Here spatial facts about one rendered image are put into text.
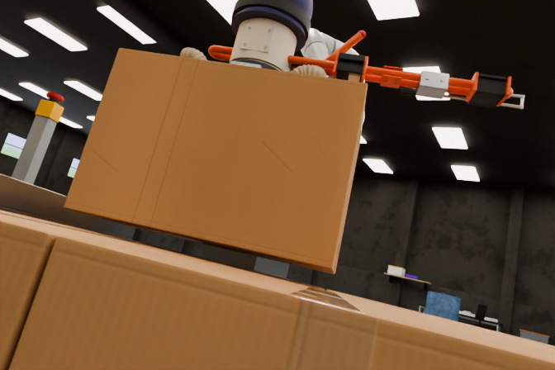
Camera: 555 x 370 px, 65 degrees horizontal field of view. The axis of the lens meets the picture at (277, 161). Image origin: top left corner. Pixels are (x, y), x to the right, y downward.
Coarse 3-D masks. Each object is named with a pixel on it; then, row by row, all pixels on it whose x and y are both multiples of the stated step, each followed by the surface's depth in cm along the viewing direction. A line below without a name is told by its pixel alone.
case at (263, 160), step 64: (128, 64) 103; (192, 64) 101; (128, 128) 99; (192, 128) 97; (256, 128) 94; (320, 128) 92; (128, 192) 94; (192, 192) 92; (256, 192) 90; (320, 192) 89; (320, 256) 85
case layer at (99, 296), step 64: (0, 256) 30; (64, 256) 30; (128, 256) 29; (192, 256) 102; (0, 320) 29; (64, 320) 29; (128, 320) 28; (192, 320) 28; (256, 320) 27; (320, 320) 27; (384, 320) 27; (448, 320) 89
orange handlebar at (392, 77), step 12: (216, 48) 122; (228, 48) 122; (228, 60) 126; (288, 60) 118; (300, 60) 117; (312, 60) 117; (324, 60) 116; (372, 72) 114; (384, 72) 113; (396, 72) 112; (408, 72) 112; (384, 84) 117; (396, 84) 116; (408, 84) 116; (456, 84) 110; (468, 84) 109
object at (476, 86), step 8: (480, 80) 109; (488, 80) 108; (496, 80) 108; (504, 80) 108; (472, 88) 108; (480, 88) 108; (488, 88) 108; (496, 88) 108; (504, 88) 107; (472, 96) 110; (480, 96) 109; (488, 96) 108; (496, 96) 108; (504, 96) 107; (488, 104) 113; (496, 104) 112
